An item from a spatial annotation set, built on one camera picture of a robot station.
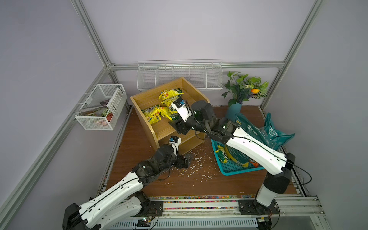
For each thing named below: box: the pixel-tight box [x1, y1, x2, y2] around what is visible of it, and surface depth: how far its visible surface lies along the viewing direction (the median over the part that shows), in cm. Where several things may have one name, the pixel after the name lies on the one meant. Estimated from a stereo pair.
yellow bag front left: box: [140, 105, 162, 125], surface depth 69 cm
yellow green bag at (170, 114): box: [160, 106, 181, 121], surface depth 67 cm
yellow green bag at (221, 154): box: [215, 145, 228, 164], surface depth 84 cm
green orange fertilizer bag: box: [263, 112, 296, 151], surface depth 77 cm
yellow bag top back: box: [158, 88, 184, 108], surface depth 79 cm
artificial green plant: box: [221, 70, 269, 108], surface depth 89 cm
